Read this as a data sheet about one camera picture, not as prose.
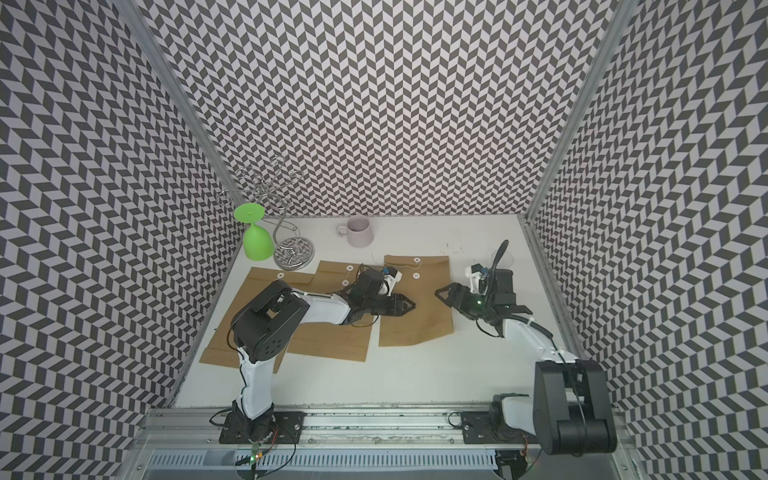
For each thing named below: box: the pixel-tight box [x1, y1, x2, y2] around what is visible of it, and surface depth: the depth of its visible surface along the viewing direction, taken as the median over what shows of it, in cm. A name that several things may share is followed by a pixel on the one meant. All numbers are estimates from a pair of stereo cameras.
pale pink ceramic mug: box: [336, 216, 374, 248], surface depth 111 cm
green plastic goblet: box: [234, 202, 275, 262], surface depth 84 cm
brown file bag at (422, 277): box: [379, 255, 455, 347], surface depth 91 cm
